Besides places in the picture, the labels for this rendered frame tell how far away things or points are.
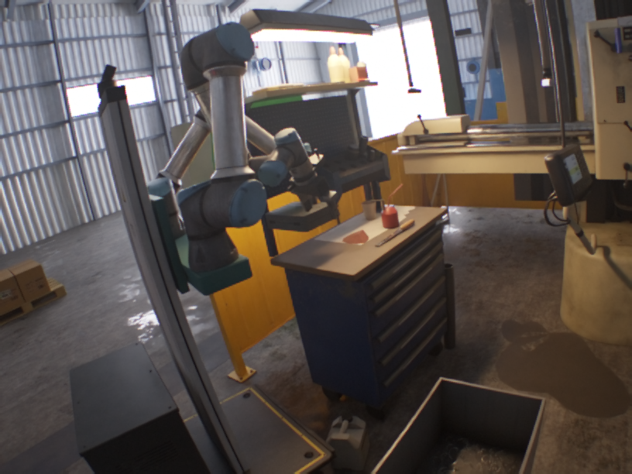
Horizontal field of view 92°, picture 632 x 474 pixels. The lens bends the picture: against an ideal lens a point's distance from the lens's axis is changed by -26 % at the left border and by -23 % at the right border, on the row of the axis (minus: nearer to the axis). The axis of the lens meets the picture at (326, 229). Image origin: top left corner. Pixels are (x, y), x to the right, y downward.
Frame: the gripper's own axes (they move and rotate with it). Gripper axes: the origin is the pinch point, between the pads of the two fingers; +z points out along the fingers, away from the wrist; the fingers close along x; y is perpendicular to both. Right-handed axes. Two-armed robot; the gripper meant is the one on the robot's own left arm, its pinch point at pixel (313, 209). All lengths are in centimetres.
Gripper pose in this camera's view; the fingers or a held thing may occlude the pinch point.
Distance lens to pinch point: 185.4
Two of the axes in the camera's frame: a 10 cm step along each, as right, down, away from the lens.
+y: 7.5, 0.7, -6.6
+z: 1.7, 9.4, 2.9
